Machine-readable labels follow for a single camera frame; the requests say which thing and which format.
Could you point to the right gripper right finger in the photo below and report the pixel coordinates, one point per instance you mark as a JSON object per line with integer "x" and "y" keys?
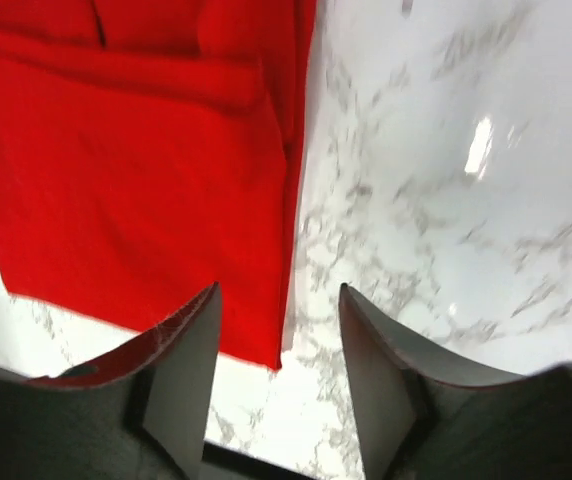
{"x": 425, "y": 412}

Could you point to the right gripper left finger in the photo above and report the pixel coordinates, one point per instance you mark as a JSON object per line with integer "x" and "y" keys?
{"x": 168, "y": 371}

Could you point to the red t shirt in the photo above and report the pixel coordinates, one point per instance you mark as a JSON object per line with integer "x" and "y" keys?
{"x": 149, "y": 149}

